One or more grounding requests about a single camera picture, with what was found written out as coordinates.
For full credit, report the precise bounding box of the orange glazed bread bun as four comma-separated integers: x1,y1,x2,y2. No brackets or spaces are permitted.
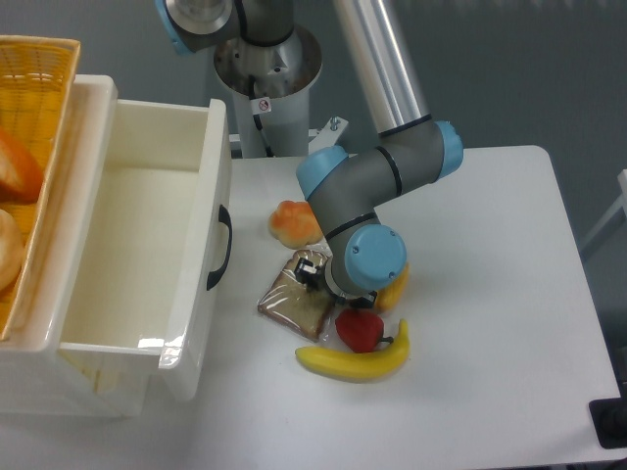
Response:
267,201,323,250

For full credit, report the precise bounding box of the white frame at right edge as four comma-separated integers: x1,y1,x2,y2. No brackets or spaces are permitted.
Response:
579,169,626,262

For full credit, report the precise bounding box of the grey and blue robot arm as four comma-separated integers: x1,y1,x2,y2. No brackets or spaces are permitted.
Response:
156,1,463,308

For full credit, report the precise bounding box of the yellow bell pepper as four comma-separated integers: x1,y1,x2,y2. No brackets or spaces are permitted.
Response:
374,263,410,312

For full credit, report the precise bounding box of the red bell pepper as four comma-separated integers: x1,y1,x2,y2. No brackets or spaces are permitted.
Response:
335,308,394,353

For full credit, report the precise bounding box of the white drawer cabinet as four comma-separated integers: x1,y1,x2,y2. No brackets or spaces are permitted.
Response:
1,74,148,417

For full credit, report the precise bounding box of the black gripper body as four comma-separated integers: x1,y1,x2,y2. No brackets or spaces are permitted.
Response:
321,261,364,305

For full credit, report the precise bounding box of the orange bread in basket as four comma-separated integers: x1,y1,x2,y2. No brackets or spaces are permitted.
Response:
1,127,44,204

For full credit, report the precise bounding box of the white open drawer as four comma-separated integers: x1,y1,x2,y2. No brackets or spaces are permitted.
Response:
61,99,231,401

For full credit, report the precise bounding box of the black device at table corner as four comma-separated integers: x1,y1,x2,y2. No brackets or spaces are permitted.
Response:
589,398,626,449

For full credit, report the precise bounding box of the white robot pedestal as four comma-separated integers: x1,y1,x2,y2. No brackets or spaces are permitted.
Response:
214,24,322,159

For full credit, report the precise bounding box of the pale round bread in basket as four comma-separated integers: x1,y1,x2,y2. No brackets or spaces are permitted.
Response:
0,210,24,290

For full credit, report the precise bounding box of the toast slice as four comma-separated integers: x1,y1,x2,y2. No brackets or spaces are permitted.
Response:
258,249,334,342

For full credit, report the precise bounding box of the orange wicker basket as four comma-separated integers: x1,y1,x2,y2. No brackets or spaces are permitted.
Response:
1,35,81,341

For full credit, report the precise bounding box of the yellow banana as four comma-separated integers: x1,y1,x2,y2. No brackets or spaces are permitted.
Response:
295,319,410,383

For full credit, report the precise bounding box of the black drawer handle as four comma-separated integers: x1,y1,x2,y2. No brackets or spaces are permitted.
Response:
206,205,233,292

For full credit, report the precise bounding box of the white bracket behind table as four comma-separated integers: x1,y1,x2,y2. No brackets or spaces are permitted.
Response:
308,116,349,155

